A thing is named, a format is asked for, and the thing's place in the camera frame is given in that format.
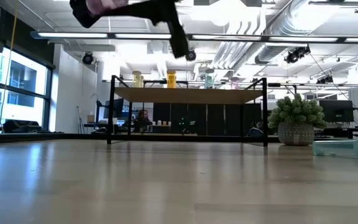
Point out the black cabinet row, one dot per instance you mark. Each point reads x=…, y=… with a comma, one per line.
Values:
x=216, y=119

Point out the black computer monitor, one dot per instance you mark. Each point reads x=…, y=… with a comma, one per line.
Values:
x=337, y=110
x=118, y=109

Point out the green faux plant grey pot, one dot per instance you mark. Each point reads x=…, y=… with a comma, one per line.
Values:
x=295, y=112

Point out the wooden shelf black metal frame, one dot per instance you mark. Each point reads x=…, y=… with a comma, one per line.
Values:
x=182, y=95

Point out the black aluminium table frame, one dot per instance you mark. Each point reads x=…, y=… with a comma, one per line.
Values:
x=26, y=136

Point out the yellow medicine bottle white cap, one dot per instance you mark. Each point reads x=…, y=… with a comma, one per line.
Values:
x=136, y=80
x=142, y=81

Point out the cardboard box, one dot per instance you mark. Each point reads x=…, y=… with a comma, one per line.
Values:
x=91, y=118

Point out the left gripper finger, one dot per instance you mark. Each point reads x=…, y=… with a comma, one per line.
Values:
x=79, y=17

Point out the long ceiling light strip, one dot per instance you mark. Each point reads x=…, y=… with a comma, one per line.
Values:
x=73, y=35

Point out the hanging black light bar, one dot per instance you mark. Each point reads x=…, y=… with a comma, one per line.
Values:
x=334, y=2

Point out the orange medicine bottle white cap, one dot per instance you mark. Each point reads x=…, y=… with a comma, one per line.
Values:
x=171, y=80

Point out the person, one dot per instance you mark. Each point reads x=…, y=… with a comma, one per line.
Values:
x=142, y=121

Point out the black couch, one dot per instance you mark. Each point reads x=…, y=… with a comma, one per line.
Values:
x=20, y=126

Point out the silver ventilation duct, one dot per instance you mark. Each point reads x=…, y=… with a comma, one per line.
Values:
x=275, y=49

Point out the black ceiling spotlight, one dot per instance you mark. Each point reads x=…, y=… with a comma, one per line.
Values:
x=192, y=56
x=87, y=58
x=297, y=54
x=325, y=80

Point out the large black-framed window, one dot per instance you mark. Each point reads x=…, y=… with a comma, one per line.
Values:
x=23, y=93

